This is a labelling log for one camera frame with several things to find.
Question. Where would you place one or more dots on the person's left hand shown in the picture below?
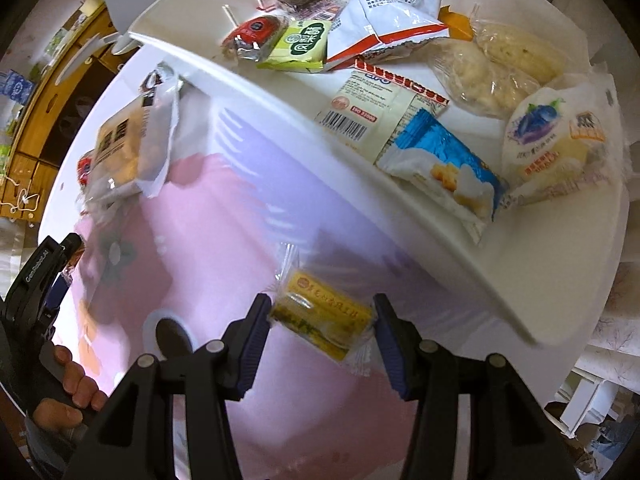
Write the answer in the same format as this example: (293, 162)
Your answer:
(75, 385)

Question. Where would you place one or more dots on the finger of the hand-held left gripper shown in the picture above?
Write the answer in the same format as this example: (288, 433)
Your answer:
(72, 245)
(57, 292)

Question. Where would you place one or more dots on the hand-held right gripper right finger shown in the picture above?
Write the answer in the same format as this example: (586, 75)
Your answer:
(387, 345)

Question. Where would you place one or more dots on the blue paper gift bag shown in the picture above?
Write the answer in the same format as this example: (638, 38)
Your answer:
(15, 85)

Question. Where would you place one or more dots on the wooden desk with drawers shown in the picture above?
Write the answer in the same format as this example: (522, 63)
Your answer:
(45, 110)

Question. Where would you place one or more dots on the white plastic storage box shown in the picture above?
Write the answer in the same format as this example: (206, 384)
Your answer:
(550, 270)

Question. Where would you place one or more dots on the small red snack packet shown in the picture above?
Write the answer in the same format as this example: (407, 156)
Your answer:
(84, 167)
(252, 32)

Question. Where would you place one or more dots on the green yellow snack packet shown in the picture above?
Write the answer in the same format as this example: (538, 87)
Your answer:
(300, 45)

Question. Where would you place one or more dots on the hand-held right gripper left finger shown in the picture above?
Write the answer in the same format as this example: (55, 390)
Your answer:
(255, 340)

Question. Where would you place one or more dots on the dark snack packet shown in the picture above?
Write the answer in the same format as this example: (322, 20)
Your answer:
(150, 82)

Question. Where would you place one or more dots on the white oat packet orange label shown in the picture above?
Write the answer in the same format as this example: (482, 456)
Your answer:
(380, 110)

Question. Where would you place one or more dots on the orange cake packet black label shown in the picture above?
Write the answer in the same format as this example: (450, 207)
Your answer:
(127, 135)

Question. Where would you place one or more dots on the beige puffed snack packet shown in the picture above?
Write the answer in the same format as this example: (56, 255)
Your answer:
(470, 77)

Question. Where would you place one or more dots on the yellow pastry packet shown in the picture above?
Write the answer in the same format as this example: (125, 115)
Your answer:
(325, 320)

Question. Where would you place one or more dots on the blue white snack packet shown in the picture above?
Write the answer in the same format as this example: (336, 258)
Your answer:
(440, 175)

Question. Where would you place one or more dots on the pale yellow puffed snack packet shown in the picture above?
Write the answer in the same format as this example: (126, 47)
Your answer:
(520, 50)

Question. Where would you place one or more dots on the white red striped snack packet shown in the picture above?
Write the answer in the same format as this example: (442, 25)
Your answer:
(385, 25)

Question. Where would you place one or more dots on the white floral curtain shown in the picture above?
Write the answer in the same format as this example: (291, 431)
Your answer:
(612, 320)

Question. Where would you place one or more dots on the blueberry print cake packet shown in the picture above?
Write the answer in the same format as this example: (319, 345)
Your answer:
(555, 135)

